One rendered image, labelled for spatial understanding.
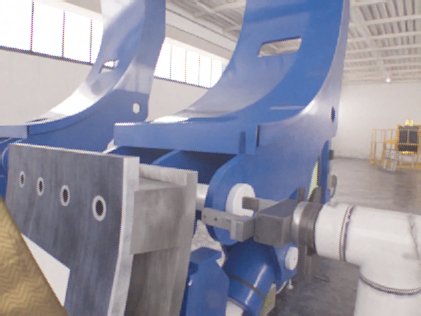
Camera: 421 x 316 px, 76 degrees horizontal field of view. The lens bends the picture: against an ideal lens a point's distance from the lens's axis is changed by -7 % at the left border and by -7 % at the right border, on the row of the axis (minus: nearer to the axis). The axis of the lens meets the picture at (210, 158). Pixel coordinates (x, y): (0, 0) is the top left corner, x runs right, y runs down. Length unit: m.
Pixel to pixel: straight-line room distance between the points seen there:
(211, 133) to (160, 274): 0.52
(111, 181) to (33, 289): 0.22
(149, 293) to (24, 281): 0.31
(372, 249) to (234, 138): 0.63
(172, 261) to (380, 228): 0.43
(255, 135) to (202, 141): 0.21
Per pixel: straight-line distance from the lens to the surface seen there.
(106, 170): 0.57
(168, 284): 0.69
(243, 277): 1.32
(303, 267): 0.50
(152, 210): 0.57
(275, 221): 0.46
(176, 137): 1.13
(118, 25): 3.50
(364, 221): 0.45
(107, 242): 0.58
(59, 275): 0.74
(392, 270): 0.45
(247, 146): 0.94
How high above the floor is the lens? 2.44
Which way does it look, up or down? 5 degrees down
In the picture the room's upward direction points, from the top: 1 degrees clockwise
